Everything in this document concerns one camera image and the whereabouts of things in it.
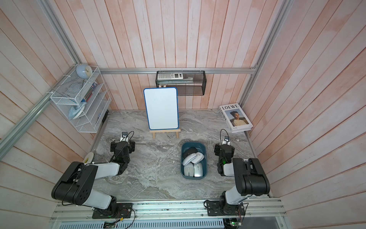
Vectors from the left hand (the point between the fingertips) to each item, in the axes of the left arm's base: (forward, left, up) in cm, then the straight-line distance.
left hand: (123, 141), depth 92 cm
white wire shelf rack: (+13, +19, +23) cm, 33 cm away
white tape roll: (-9, +23, -7) cm, 25 cm away
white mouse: (-9, -51, -4) cm, 52 cm away
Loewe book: (+24, -82, -3) cm, 86 cm away
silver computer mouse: (-17, -49, -5) cm, 53 cm away
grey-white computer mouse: (-18, -44, -3) cm, 47 cm away
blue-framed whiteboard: (+15, -26, +16) cm, 34 cm away
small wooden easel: (+9, -33, 0) cm, 34 cm away
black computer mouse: (-3, -45, -6) cm, 45 cm away
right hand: (+1, -68, -2) cm, 68 cm away
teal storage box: (-2, -53, -3) cm, 53 cm away
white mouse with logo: (-12, -42, -3) cm, 43 cm away
